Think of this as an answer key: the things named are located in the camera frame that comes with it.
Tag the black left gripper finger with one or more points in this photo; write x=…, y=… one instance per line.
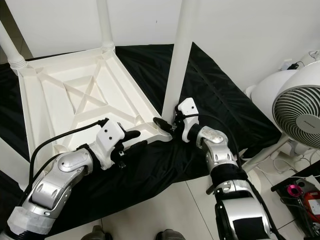
x=137, y=145
x=130, y=134

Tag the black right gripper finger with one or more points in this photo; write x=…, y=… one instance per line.
x=162, y=123

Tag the white plastic table top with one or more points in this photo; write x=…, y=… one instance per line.
x=80, y=95

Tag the white plastic table leg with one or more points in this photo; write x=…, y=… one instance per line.
x=105, y=22
x=180, y=55
x=10, y=47

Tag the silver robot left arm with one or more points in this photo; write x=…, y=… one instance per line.
x=55, y=180

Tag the black quilted cloth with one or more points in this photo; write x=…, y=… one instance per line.
x=225, y=95

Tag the dark metal bar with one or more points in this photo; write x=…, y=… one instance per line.
x=211, y=189

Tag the grey robot left leg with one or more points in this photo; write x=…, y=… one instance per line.
x=96, y=234

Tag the white round fan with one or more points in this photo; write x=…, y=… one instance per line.
x=285, y=95

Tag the black rack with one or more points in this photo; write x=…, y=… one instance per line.
x=285, y=187

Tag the magenta hair dryer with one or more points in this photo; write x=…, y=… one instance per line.
x=294, y=191

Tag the red box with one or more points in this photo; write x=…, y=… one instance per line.
x=312, y=205

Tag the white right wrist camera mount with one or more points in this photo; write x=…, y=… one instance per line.
x=187, y=110

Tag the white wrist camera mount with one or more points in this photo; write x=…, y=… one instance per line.
x=187, y=110
x=110, y=135

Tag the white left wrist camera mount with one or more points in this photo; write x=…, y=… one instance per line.
x=110, y=135

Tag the white wall socket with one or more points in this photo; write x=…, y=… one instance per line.
x=290, y=65

